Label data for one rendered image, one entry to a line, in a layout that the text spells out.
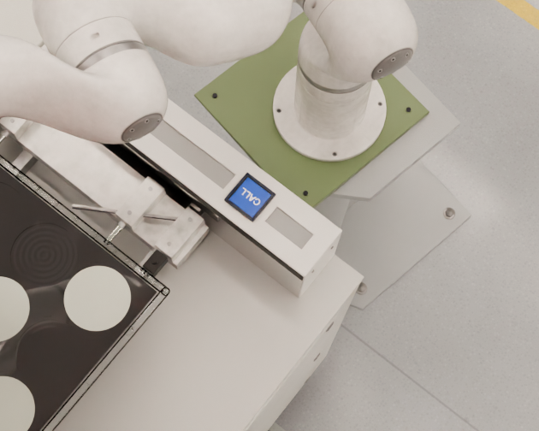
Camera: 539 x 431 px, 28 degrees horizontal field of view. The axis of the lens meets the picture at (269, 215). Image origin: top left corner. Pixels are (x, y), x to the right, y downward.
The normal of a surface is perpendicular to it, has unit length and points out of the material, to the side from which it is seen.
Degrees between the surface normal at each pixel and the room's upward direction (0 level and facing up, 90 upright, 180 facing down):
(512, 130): 0
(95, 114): 56
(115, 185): 0
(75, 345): 0
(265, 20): 49
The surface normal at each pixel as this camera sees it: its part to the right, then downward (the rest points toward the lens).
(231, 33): 0.60, 0.33
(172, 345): 0.03, -0.29
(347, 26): -0.56, 0.11
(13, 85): 0.41, 0.50
